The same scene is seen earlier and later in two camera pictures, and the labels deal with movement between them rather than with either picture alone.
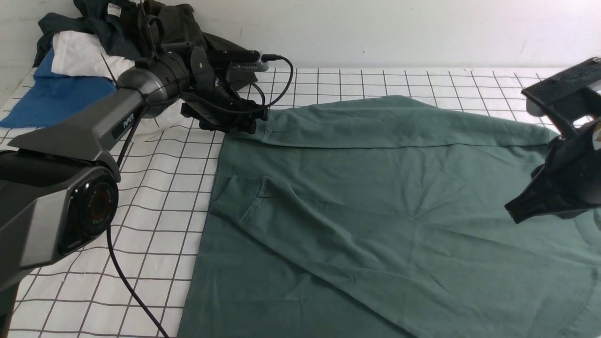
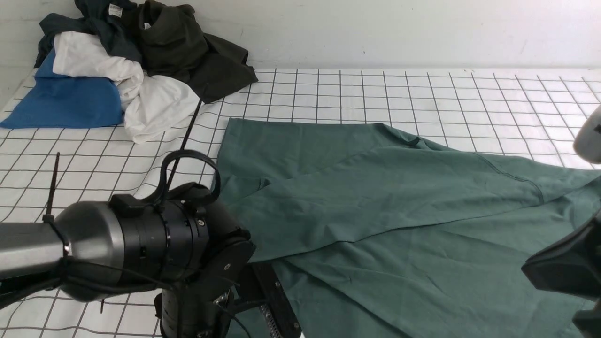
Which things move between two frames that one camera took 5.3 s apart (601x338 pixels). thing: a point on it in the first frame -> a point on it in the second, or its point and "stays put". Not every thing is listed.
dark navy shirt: [117, 22] stays put
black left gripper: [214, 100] -> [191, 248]
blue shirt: [54, 96] stays put
